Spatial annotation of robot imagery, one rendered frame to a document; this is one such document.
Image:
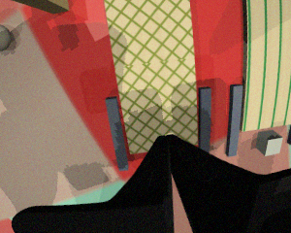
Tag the yellow strip with green crosshatch pattern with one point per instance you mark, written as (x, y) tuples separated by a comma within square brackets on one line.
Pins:
[(155, 69)]

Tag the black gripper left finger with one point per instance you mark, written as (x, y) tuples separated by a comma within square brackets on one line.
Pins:
[(143, 205)]

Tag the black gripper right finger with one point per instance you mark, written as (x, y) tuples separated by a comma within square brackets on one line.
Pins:
[(219, 197)]

